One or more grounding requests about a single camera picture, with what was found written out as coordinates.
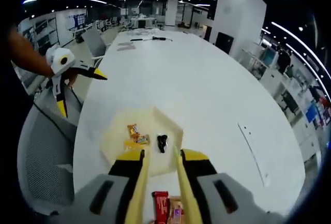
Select beige hexagonal tray container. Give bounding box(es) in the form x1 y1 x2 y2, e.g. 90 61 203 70
99 106 184 178

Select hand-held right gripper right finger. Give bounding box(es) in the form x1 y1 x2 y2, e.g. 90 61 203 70
179 148 262 224

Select pink papers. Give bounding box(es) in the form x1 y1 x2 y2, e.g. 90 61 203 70
116 41 137 52

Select small orange gold candy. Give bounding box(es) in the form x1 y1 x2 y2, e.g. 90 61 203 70
131 133 151 146
126 123 140 136

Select long black tool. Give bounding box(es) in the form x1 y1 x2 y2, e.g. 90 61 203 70
130 36 173 42

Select pale grey office chair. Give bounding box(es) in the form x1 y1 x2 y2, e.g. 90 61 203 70
82 28 113 66

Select purple and beige snack packet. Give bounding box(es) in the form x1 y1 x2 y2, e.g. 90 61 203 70
168 195 185 222

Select light blue screen monitor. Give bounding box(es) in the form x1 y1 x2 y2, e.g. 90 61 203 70
262 47 279 66

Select black office chair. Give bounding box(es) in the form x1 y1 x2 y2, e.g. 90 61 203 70
281 91 300 116

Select blue box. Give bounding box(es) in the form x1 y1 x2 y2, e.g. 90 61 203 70
305 104 319 124

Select grey mesh office chair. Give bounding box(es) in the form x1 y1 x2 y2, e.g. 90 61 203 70
17 89 86 209

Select red snack packet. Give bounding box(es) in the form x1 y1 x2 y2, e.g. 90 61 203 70
152 190 171 221

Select black snack packet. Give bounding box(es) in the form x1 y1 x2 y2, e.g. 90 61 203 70
157 133 169 154

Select yellow clear snack packet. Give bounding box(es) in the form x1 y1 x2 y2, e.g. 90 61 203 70
123 140 145 154

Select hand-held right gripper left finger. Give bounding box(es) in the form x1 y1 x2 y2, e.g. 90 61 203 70
73 149 145 224

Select person's left hand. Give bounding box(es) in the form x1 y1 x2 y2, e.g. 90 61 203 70
64 68 79 88

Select black square panel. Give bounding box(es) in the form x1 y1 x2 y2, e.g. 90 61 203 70
215 31 235 54

